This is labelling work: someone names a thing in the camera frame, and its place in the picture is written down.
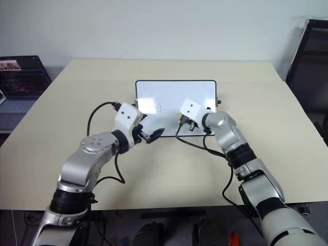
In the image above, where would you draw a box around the open laptop computer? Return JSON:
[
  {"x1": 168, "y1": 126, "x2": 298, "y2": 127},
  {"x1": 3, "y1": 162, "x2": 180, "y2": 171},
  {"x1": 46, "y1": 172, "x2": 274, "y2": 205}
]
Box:
[{"x1": 0, "y1": 55, "x2": 52, "y2": 134}]

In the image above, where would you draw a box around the dark rounded shape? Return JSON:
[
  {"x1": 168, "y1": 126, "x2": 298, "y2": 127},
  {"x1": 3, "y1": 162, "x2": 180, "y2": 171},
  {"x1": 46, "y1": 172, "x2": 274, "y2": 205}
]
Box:
[
  {"x1": 133, "y1": 221, "x2": 165, "y2": 246},
  {"x1": 193, "y1": 217, "x2": 224, "y2": 246}
]

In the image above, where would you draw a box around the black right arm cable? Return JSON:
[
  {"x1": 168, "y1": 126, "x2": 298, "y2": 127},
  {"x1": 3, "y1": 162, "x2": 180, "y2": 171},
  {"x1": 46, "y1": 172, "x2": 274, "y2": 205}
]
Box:
[{"x1": 175, "y1": 119, "x2": 258, "y2": 217}]

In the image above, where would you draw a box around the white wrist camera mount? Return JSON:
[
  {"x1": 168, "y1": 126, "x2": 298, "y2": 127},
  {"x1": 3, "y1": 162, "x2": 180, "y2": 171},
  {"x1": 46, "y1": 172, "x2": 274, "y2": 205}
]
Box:
[
  {"x1": 179, "y1": 97, "x2": 208, "y2": 128},
  {"x1": 114, "y1": 102, "x2": 145, "y2": 150}
]

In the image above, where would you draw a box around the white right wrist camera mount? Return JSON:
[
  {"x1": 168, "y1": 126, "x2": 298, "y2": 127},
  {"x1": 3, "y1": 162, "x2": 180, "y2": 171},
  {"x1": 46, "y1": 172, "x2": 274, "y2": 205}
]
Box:
[{"x1": 179, "y1": 97, "x2": 208, "y2": 128}]

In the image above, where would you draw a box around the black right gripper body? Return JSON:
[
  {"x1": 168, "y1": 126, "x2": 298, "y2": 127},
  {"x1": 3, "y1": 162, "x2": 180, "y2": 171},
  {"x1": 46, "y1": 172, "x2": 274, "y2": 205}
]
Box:
[{"x1": 177, "y1": 117, "x2": 200, "y2": 132}]

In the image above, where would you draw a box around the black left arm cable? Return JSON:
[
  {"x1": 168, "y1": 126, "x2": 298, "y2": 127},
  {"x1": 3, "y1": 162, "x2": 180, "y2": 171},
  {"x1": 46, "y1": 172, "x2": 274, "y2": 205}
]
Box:
[{"x1": 87, "y1": 101, "x2": 127, "y2": 185}]

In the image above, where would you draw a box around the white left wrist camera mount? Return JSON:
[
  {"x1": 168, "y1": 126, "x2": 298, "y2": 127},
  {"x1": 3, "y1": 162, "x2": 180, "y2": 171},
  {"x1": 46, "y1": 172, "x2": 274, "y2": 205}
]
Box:
[{"x1": 114, "y1": 102, "x2": 145, "y2": 150}]

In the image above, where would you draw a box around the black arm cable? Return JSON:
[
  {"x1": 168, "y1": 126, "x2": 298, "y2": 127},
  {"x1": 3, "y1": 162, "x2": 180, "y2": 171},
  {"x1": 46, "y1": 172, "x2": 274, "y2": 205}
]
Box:
[
  {"x1": 87, "y1": 101, "x2": 127, "y2": 185},
  {"x1": 175, "y1": 119, "x2": 258, "y2": 217}
]

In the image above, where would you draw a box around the black framed whiteboard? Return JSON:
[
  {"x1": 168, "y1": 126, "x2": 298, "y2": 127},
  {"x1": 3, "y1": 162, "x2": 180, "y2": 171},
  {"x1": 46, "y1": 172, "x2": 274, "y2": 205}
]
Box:
[{"x1": 133, "y1": 79, "x2": 222, "y2": 138}]

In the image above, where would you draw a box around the black office chair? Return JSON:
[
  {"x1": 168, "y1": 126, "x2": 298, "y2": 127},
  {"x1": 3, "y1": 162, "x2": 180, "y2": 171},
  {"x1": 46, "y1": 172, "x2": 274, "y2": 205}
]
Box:
[{"x1": 285, "y1": 18, "x2": 328, "y2": 146}]

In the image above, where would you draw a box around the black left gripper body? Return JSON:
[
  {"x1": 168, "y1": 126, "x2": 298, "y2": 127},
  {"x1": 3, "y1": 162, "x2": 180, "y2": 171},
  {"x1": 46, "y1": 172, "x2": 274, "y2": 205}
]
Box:
[{"x1": 131, "y1": 124, "x2": 151, "y2": 145}]

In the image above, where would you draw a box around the red object under table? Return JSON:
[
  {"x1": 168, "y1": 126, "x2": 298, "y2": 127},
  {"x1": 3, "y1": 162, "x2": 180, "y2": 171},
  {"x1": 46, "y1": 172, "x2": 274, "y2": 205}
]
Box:
[{"x1": 229, "y1": 232, "x2": 242, "y2": 246}]

